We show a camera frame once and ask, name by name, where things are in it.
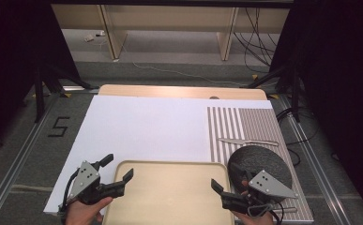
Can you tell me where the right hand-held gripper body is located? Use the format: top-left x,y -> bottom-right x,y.
229,170 -> 298,218

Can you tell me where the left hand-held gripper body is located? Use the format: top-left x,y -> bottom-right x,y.
68,160 -> 114,205

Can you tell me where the dark grey round plate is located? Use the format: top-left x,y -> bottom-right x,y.
227,144 -> 294,203

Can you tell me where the beige plastic tray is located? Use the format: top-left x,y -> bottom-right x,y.
102,159 -> 235,225

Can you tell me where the person's right hand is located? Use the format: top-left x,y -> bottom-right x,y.
232,210 -> 276,225

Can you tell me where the person's left hand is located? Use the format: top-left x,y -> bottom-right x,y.
65,196 -> 113,225

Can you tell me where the white board sheet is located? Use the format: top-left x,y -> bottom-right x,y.
43,95 -> 274,216

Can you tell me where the grey striped placemat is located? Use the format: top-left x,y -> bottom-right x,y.
206,106 -> 314,224

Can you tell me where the black tripod stand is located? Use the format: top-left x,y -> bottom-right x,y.
247,64 -> 303,124
32,64 -> 100,124

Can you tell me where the white plug adapter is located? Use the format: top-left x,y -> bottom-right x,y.
83,30 -> 106,43

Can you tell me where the dark curtain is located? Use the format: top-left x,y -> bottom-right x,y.
0,0 -> 81,156
268,0 -> 363,217

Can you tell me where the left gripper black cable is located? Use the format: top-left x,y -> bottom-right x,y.
58,168 -> 81,217

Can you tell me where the black floor cable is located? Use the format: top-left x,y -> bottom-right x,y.
276,107 -> 320,167

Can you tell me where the aluminium floor rail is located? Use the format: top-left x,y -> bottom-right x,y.
0,93 -> 62,225
277,94 -> 354,225

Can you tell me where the thin white floor cable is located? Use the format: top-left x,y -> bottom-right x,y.
119,40 -> 252,87

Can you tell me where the bundle of black cables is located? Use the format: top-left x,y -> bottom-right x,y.
234,7 -> 280,75

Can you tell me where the light wooden desk frame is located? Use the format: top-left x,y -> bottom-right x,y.
51,4 -> 291,62

